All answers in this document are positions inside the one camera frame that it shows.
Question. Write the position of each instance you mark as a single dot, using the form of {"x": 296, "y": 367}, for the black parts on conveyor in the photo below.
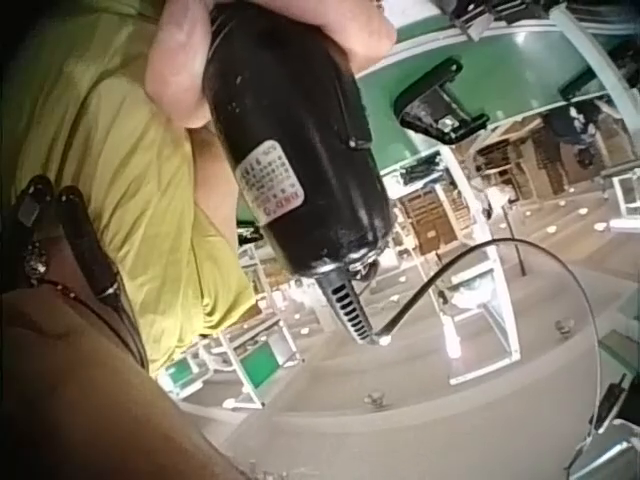
{"x": 475, "y": 17}

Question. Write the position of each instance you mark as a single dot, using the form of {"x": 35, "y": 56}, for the white metal frame stand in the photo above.
{"x": 492, "y": 320}

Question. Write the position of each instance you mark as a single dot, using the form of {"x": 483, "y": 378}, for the person's right hand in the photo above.
{"x": 175, "y": 65}

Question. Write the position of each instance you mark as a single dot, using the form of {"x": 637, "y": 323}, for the small metal screw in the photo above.
{"x": 374, "y": 399}
{"x": 565, "y": 327}

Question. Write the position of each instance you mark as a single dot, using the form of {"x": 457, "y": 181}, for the person's right fingers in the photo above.
{"x": 360, "y": 35}

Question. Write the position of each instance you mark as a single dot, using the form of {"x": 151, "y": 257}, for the black electric screwdriver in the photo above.
{"x": 295, "y": 150}

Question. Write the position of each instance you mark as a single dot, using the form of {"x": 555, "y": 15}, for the green conveyor belt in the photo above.
{"x": 500, "y": 55}

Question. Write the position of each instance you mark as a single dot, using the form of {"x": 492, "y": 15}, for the green and white workstation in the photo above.
{"x": 255, "y": 360}

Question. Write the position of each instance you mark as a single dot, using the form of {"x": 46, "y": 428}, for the stack of wooden pallets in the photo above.
{"x": 520, "y": 160}

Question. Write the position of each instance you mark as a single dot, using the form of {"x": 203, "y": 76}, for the silver metal fixture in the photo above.
{"x": 607, "y": 455}

